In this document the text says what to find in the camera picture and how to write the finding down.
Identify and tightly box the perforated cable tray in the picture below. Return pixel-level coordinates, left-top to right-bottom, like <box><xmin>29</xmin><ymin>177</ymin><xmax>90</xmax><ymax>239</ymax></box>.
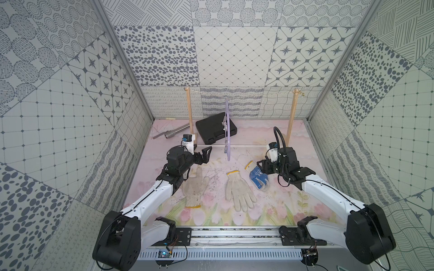
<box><xmin>138</xmin><ymin>248</ymin><xmax>304</xmax><ymax>261</ymax></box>

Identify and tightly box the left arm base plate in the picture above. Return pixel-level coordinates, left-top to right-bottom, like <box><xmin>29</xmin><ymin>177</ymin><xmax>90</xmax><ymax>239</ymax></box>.
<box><xmin>153</xmin><ymin>228</ymin><xmax>192</xmax><ymax>247</ymax></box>

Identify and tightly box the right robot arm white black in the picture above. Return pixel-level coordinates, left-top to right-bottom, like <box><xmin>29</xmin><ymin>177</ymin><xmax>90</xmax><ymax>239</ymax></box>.
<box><xmin>257</xmin><ymin>142</ymin><xmax>396</xmax><ymax>264</ymax></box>

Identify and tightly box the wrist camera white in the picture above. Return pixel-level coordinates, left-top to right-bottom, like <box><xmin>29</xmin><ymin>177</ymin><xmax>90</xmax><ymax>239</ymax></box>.
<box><xmin>265</xmin><ymin>142</ymin><xmax>279</xmax><ymax>163</ymax></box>
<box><xmin>181</xmin><ymin>134</ymin><xmax>196</xmax><ymax>154</ymax></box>

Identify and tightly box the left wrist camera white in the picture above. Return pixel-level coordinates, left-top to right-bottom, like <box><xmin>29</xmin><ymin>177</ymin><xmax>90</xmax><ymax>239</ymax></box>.
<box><xmin>181</xmin><ymin>134</ymin><xmax>196</xmax><ymax>154</ymax></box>

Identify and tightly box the wooden drying rack frame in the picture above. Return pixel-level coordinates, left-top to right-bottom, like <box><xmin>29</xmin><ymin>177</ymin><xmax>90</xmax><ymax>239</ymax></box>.
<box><xmin>184</xmin><ymin>86</ymin><xmax>305</xmax><ymax>145</ymax></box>

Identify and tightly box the yellow dotted work glove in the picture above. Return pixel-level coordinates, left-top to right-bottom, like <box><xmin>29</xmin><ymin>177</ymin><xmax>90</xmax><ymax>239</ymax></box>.
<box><xmin>182</xmin><ymin>167</ymin><xmax>210</xmax><ymax>208</ymax></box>

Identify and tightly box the white work glove yellow cuff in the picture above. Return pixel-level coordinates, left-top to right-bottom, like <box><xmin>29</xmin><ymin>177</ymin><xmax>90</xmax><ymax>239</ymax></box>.
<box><xmin>225</xmin><ymin>170</ymin><xmax>257</xmax><ymax>212</ymax></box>

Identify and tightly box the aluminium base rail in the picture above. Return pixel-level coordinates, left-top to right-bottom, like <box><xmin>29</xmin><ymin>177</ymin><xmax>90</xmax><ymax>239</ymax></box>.
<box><xmin>95</xmin><ymin>226</ymin><xmax>377</xmax><ymax>250</ymax></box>

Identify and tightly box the purple clip hanger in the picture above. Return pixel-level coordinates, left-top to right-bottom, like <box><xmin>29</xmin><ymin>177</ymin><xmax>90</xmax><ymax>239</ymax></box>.
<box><xmin>222</xmin><ymin>98</ymin><xmax>231</xmax><ymax>161</ymax></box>

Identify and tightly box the black plastic tool case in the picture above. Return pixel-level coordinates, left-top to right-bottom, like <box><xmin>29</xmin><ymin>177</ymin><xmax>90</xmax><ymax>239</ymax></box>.
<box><xmin>196</xmin><ymin>112</ymin><xmax>226</xmax><ymax>145</ymax></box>

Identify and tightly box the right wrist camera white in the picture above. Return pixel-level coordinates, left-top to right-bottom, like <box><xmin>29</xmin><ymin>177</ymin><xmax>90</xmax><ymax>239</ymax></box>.
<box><xmin>265</xmin><ymin>142</ymin><xmax>279</xmax><ymax>163</ymax></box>

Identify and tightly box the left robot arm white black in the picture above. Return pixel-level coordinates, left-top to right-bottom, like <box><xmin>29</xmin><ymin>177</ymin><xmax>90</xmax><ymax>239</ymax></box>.
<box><xmin>92</xmin><ymin>145</ymin><xmax>212</xmax><ymax>271</ymax></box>

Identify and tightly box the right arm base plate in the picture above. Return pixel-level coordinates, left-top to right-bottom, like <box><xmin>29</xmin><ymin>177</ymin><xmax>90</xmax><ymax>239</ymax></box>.
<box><xmin>279</xmin><ymin>226</ymin><xmax>327</xmax><ymax>246</ymax></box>

